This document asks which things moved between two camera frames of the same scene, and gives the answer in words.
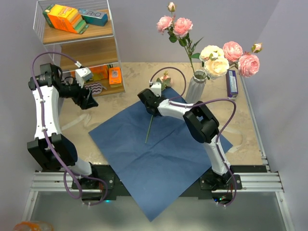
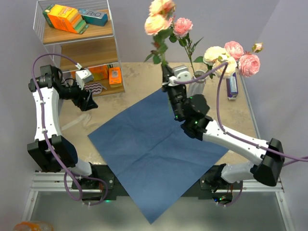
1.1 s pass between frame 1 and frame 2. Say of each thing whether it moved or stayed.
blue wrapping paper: stayed
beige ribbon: stayed
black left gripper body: stayed
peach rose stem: moved
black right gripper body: moved
